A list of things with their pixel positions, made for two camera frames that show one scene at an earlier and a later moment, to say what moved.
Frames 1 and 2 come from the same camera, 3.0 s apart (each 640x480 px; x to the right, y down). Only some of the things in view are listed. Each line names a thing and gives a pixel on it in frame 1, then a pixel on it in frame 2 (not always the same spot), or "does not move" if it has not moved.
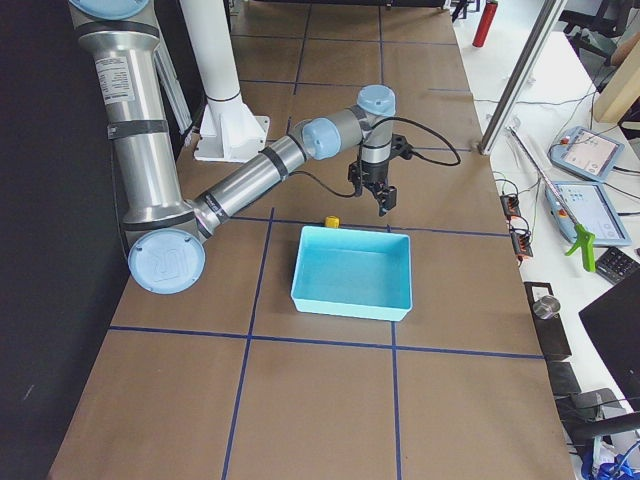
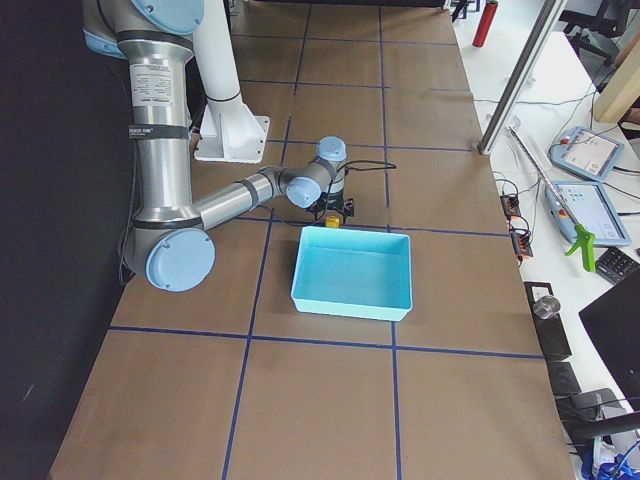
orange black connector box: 510,205 does not move
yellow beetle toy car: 332,221 does not move
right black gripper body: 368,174 to 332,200
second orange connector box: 522,243 does not move
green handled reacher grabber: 585,238 does not move
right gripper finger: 386,199 to 318,207
